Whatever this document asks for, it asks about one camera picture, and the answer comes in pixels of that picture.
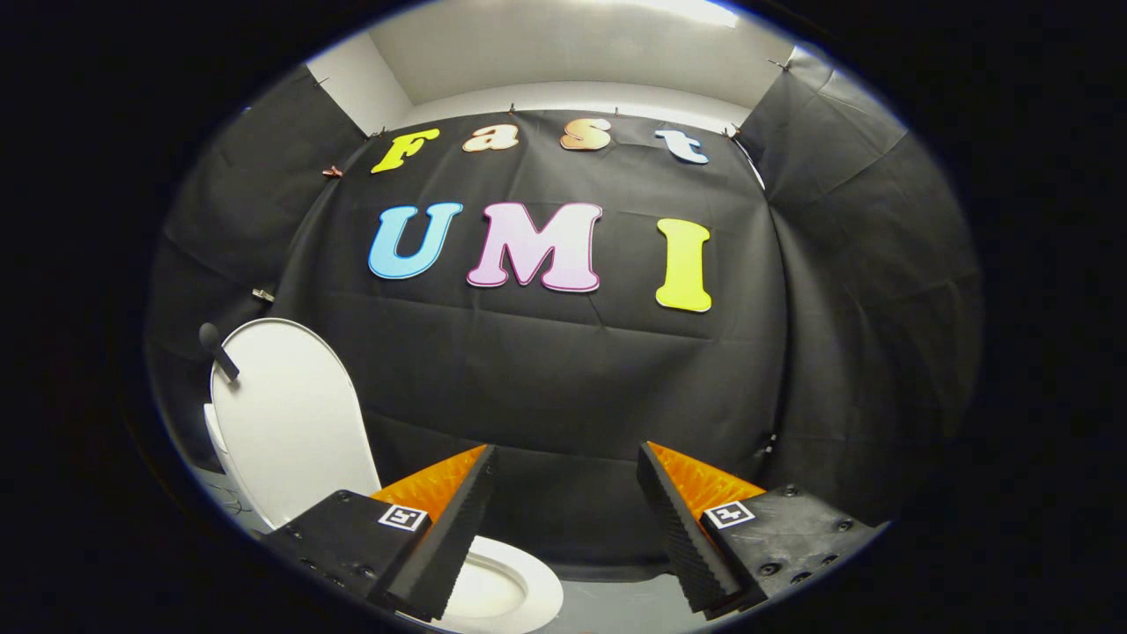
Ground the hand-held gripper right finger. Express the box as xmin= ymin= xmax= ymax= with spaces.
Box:
xmin=636 ymin=440 xmax=886 ymax=617

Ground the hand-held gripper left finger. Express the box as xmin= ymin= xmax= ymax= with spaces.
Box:
xmin=264 ymin=445 xmax=497 ymax=622

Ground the white toilet lid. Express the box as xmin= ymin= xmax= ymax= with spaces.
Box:
xmin=210 ymin=318 xmax=382 ymax=529

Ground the black round lid handle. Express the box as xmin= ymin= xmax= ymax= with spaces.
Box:
xmin=199 ymin=322 xmax=240 ymax=382

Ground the white toilet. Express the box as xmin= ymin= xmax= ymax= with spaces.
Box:
xmin=204 ymin=403 xmax=564 ymax=634

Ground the black backdrop cloth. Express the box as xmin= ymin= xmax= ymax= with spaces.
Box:
xmin=148 ymin=44 xmax=983 ymax=582

